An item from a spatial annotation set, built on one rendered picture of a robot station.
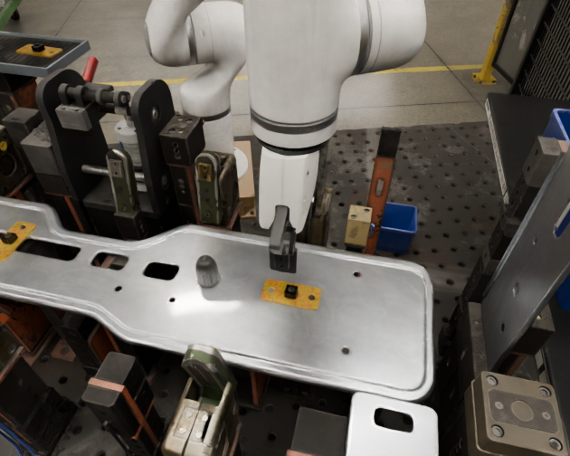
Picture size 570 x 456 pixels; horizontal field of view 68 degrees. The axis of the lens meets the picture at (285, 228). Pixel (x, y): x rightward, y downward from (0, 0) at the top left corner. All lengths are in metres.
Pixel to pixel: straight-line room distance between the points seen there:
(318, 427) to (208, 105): 0.74
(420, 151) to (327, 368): 1.03
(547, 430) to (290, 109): 0.40
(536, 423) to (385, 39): 0.40
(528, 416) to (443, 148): 1.10
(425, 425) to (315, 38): 0.43
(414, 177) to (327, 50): 1.04
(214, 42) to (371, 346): 0.68
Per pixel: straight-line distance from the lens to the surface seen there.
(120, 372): 0.61
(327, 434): 0.56
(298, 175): 0.41
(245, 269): 0.65
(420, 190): 1.31
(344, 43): 0.37
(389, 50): 0.39
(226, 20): 0.98
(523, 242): 0.56
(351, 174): 1.33
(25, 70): 0.95
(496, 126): 1.01
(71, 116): 0.78
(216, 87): 1.02
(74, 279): 0.71
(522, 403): 0.54
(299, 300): 0.61
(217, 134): 1.08
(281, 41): 0.35
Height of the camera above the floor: 1.50
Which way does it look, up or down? 45 degrees down
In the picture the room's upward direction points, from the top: straight up
